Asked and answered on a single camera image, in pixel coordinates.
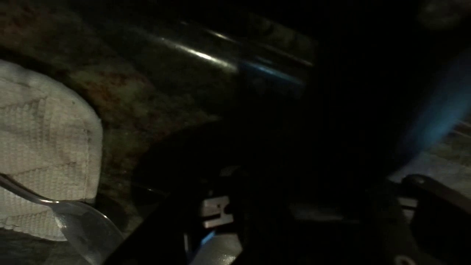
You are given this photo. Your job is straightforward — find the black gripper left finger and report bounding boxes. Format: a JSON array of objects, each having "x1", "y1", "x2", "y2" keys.
[{"x1": 105, "y1": 191, "x2": 234, "y2": 265}]

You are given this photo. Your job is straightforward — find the black frying pan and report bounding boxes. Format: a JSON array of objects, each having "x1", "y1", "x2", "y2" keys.
[{"x1": 131, "y1": 116, "x2": 395, "y2": 231}]

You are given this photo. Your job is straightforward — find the metal knife on towel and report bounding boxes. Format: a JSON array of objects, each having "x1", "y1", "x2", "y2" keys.
[{"x1": 0, "y1": 174, "x2": 124, "y2": 265}]

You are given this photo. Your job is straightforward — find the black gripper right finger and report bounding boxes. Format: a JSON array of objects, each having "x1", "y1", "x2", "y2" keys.
[{"x1": 373, "y1": 174, "x2": 471, "y2": 265}]

